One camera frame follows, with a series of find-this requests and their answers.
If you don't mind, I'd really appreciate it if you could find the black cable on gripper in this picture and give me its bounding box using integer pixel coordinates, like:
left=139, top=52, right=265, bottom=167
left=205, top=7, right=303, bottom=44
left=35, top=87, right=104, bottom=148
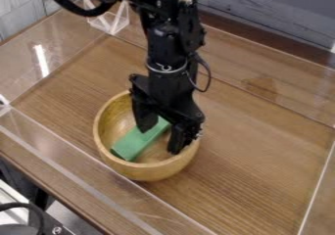
left=184, top=51, right=212, bottom=93

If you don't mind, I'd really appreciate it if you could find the clear acrylic tray wall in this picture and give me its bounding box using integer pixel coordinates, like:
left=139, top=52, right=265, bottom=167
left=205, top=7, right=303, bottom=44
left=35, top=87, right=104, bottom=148
left=0, top=11, right=335, bottom=235

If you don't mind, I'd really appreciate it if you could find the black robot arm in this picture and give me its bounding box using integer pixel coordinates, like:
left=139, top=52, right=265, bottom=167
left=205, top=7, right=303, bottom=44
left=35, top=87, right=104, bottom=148
left=53, top=0, right=205, bottom=155

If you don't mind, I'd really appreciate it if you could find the black metal bracket with screw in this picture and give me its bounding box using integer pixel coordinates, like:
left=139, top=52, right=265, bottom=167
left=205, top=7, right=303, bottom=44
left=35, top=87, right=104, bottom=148
left=43, top=213, right=76, bottom=235

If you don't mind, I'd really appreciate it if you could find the brown wooden bowl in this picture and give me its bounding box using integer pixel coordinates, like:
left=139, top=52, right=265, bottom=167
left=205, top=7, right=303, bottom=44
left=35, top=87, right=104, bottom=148
left=93, top=90, right=200, bottom=182

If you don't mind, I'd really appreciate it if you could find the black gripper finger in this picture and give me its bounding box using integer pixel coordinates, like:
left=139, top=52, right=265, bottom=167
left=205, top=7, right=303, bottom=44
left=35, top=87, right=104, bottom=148
left=167, top=117, right=203, bottom=155
left=132, top=100, right=159, bottom=133

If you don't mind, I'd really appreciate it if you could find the green rectangular block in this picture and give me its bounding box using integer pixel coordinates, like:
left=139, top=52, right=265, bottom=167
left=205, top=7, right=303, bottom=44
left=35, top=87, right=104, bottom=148
left=109, top=117, right=169, bottom=162

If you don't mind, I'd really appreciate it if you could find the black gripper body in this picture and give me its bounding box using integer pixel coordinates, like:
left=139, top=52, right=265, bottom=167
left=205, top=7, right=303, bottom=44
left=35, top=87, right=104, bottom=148
left=129, top=64, right=204, bottom=122

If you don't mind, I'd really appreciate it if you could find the clear acrylic corner bracket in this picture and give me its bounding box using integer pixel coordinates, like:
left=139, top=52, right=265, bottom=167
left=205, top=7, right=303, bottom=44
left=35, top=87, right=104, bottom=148
left=87, top=1, right=129, bottom=36

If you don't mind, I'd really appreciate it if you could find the black cable bottom left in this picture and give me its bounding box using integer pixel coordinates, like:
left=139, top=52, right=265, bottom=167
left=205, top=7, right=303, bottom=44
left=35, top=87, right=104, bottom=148
left=0, top=203, right=47, bottom=235

